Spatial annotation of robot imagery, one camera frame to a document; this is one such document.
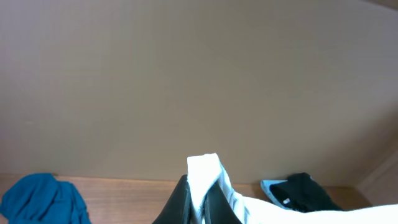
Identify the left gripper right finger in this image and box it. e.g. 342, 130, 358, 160
204, 184, 241, 224

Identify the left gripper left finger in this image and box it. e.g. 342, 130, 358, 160
152, 174, 192, 224

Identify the white t-shirt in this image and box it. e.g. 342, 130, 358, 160
187, 154, 397, 224

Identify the black folded garment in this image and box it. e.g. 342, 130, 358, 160
286, 172, 343, 213

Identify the blue t-shirt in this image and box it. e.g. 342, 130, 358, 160
1, 173, 91, 224

